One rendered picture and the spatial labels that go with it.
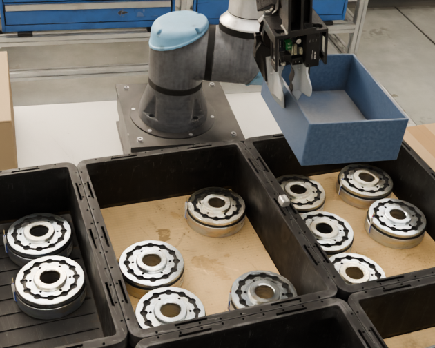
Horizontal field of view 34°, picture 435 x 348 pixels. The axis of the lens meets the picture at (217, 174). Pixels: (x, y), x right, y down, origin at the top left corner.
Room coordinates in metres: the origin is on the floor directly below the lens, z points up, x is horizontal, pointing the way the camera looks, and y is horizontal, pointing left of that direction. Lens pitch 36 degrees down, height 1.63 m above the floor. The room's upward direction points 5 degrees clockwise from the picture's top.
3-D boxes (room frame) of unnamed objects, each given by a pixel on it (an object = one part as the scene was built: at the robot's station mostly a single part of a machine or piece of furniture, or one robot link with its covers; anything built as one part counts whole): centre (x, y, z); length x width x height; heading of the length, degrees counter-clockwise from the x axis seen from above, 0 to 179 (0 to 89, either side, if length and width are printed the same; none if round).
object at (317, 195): (1.01, -0.15, 0.86); 0.10 x 0.10 x 0.01
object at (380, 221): (0.97, -0.32, 0.86); 0.10 x 0.10 x 0.01
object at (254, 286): (0.75, -0.09, 0.86); 0.05 x 0.05 x 0.01
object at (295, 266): (0.82, 0.03, 0.87); 0.40 x 0.30 x 0.11; 22
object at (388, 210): (0.97, -0.32, 0.86); 0.05 x 0.05 x 0.01
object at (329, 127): (0.92, -0.16, 1.10); 0.20 x 0.15 x 0.07; 17
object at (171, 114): (1.33, 0.11, 0.85); 0.15 x 0.15 x 0.10
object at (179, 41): (1.32, 0.10, 0.97); 0.13 x 0.12 x 0.14; 92
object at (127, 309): (0.82, 0.03, 0.92); 0.40 x 0.30 x 0.02; 22
